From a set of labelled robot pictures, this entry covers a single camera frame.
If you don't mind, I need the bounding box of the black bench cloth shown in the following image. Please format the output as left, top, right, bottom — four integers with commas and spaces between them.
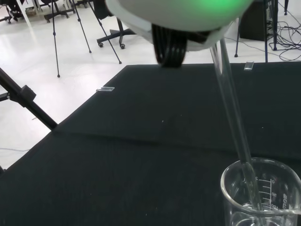
0, 62, 301, 226

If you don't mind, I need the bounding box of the thin black tripod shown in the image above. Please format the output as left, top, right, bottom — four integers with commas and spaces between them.
51, 0, 123, 78

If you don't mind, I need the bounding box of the blue-legged tripod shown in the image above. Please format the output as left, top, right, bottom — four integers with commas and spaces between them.
234, 18, 278, 64

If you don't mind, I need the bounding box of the black computer tower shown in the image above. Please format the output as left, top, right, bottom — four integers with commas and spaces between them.
239, 0, 269, 42

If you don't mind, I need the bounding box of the clear glass beaker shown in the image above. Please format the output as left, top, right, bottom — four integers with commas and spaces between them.
220, 157, 301, 226

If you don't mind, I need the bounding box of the thick black camera tripod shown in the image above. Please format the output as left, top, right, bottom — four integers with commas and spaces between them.
0, 67, 58, 130

